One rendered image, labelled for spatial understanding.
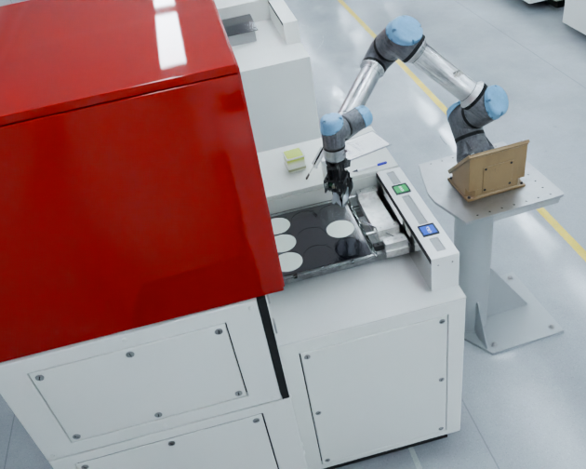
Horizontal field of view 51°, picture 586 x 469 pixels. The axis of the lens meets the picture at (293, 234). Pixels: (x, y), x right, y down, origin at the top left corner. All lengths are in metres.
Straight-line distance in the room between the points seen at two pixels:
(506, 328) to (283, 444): 1.44
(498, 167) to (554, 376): 1.01
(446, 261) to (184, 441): 0.97
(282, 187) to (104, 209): 1.14
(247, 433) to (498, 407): 1.26
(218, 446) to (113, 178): 0.95
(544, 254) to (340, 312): 1.72
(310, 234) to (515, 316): 1.29
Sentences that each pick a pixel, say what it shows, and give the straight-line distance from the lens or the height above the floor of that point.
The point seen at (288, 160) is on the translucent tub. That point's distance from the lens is 2.39.
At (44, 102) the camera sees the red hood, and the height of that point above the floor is 1.82.
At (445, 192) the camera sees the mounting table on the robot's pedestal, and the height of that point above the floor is 0.82.
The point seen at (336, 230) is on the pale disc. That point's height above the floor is 0.90.
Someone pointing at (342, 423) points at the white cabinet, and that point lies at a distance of 2.33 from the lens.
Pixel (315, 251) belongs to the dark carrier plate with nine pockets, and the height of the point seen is 0.90.
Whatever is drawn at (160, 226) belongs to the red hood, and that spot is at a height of 1.50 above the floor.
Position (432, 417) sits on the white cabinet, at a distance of 2.47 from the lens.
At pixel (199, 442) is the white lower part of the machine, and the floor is 0.73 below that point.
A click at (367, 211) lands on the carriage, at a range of 2.31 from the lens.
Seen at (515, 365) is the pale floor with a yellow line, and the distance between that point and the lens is 2.94.
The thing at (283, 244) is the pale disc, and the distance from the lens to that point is 2.18.
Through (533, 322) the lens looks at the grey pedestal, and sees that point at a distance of 3.11.
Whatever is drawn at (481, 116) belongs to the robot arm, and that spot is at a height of 1.12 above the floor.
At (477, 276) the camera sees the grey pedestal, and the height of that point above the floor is 0.37.
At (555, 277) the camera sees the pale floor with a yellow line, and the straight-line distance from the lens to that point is 3.37.
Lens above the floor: 2.25
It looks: 38 degrees down
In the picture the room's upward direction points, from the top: 10 degrees counter-clockwise
